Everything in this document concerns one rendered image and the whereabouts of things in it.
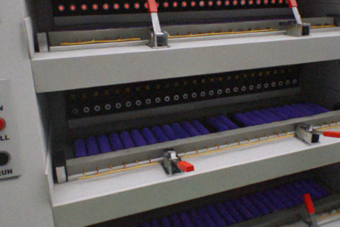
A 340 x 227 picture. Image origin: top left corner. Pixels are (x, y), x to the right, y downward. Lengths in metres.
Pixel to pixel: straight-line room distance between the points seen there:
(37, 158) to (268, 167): 0.36
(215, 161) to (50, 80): 0.28
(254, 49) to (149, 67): 0.18
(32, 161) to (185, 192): 0.22
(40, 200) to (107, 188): 0.09
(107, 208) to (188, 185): 0.13
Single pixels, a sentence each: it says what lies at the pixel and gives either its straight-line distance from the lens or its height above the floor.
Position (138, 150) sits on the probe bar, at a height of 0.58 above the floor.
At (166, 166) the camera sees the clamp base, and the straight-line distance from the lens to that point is 0.48.
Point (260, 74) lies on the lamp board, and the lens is 0.71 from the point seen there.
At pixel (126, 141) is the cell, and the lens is 0.53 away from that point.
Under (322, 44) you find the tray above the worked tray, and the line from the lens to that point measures 0.60.
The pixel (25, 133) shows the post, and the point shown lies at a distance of 0.42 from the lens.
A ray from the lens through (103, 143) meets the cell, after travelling 0.53.
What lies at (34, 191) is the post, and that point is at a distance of 0.44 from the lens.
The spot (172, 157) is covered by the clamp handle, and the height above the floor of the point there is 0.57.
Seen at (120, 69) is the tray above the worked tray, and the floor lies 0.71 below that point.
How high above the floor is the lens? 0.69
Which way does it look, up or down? 4 degrees down
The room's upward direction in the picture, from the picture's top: 7 degrees counter-clockwise
